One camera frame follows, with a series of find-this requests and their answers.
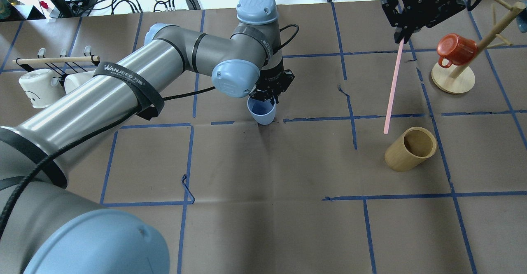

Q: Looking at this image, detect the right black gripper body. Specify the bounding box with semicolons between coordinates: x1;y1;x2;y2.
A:
380;0;466;44

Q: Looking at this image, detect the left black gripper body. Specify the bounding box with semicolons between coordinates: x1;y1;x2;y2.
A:
252;53;295;101

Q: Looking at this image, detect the light blue plastic cup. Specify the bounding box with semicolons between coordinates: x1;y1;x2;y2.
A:
247;98;276;125

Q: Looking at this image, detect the pink chopstick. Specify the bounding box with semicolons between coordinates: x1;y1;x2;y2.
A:
383;40;405;135

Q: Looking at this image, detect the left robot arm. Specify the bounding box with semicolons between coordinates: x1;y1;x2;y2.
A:
1;0;294;274

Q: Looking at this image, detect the orange mug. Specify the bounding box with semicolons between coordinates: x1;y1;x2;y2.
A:
436;33;478;69

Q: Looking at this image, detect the wooden mug tree stand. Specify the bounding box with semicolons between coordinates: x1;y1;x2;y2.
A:
431;0;526;94

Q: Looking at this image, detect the bamboo cylinder holder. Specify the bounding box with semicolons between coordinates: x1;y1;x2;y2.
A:
384;127;438;172

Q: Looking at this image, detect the white plain mug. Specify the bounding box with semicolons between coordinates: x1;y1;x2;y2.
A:
64;70;95;94

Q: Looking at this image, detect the white smiley face mug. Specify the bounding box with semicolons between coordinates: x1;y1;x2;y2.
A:
19;69;66;109

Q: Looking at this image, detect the black wire mug rack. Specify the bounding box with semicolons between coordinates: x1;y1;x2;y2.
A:
11;46;101;86

